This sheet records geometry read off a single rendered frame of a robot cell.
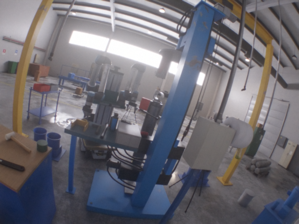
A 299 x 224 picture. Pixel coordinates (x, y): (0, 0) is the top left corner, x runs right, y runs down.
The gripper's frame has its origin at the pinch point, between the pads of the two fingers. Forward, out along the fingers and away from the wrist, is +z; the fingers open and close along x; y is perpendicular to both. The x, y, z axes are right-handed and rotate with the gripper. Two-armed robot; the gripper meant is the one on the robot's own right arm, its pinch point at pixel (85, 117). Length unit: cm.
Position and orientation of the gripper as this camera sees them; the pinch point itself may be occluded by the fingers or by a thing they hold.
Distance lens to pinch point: 185.5
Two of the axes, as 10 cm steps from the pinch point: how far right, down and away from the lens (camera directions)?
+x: -9.5, -3.2, 0.1
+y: 0.6, -1.5, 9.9
